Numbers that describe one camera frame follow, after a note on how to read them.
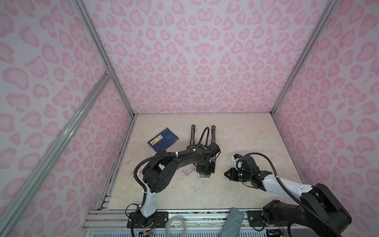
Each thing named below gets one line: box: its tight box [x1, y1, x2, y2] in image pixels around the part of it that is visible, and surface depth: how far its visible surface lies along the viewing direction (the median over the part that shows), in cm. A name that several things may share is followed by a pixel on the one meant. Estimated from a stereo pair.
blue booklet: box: [147, 127, 180, 153], surface depth 106 cm
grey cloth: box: [219, 207, 245, 237], surface depth 71 cm
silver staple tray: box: [197, 172, 212, 179], surface depth 90 cm
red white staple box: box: [182, 163, 195, 176], surface depth 91 cm
